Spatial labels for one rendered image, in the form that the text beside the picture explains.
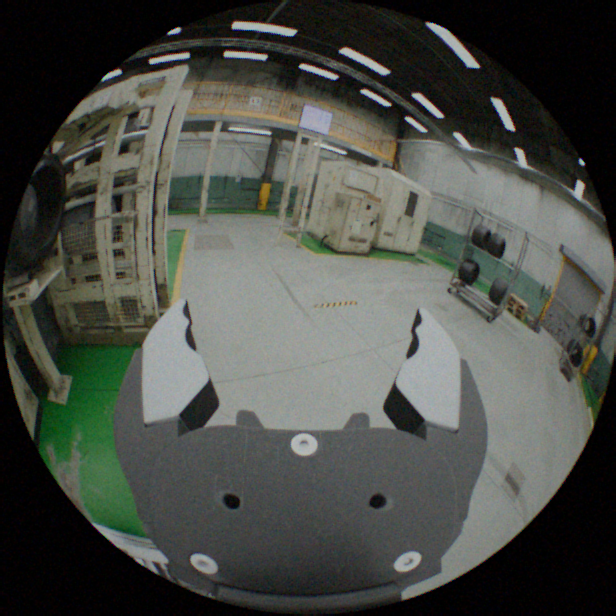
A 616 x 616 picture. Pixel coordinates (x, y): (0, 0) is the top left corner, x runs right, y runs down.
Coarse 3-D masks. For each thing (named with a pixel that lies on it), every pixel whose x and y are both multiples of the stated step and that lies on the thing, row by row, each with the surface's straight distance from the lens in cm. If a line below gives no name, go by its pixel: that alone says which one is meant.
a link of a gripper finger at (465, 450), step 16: (464, 368) 10; (464, 384) 9; (464, 400) 8; (480, 400) 9; (464, 416) 8; (480, 416) 8; (416, 432) 8; (432, 432) 7; (448, 432) 7; (464, 432) 8; (480, 432) 8; (448, 448) 7; (464, 448) 7; (480, 448) 8; (464, 464) 7; (480, 464) 7; (464, 480) 7; (464, 496) 7; (464, 512) 7
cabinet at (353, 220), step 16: (336, 192) 469; (336, 208) 459; (352, 208) 436; (368, 208) 461; (336, 224) 451; (352, 224) 445; (368, 224) 471; (336, 240) 446; (352, 240) 456; (368, 240) 484
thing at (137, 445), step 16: (128, 368) 9; (128, 384) 9; (128, 400) 8; (128, 416) 8; (128, 432) 7; (144, 432) 7; (160, 432) 7; (176, 432) 7; (128, 448) 7; (144, 448) 7; (160, 448) 7; (128, 464) 7; (144, 464) 7; (128, 480) 7; (144, 480) 7; (144, 496) 6; (144, 512) 6
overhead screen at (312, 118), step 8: (304, 104) 431; (304, 112) 425; (312, 112) 432; (320, 112) 440; (328, 112) 449; (304, 120) 420; (312, 120) 427; (320, 120) 435; (328, 120) 444; (304, 128) 417; (312, 128) 424; (320, 128) 431; (328, 128) 440
